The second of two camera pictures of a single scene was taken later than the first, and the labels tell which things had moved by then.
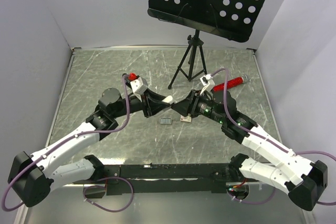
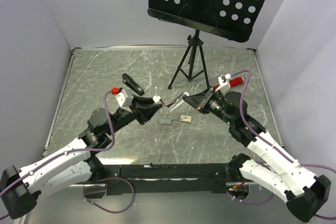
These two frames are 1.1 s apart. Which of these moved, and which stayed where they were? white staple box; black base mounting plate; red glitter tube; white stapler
Moved: white stapler
Stayed: red glitter tube; black base mounting plate; white staple box
